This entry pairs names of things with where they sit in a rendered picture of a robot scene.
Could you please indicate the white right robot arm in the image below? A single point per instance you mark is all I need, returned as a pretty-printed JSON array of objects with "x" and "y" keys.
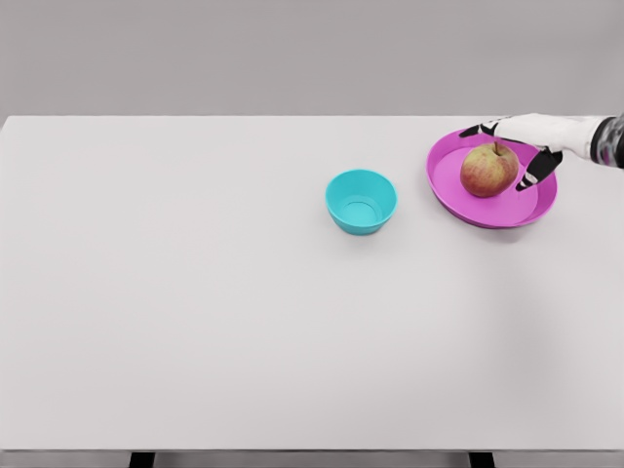
[{"x": 592, "y": 139}]

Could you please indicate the red-green apple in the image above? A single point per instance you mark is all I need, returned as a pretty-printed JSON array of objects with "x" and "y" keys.
[{"x": 489, "y": 169}]

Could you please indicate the blue bowl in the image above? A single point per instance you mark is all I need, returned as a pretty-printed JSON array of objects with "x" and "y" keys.
[{"x": 361, "y": 202}]

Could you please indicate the pink plate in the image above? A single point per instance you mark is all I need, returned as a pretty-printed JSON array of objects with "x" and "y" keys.
[{"x": 487, "y": 209}]

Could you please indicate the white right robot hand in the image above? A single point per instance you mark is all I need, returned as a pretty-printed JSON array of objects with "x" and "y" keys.
[{"x": 529, "y": 129}]

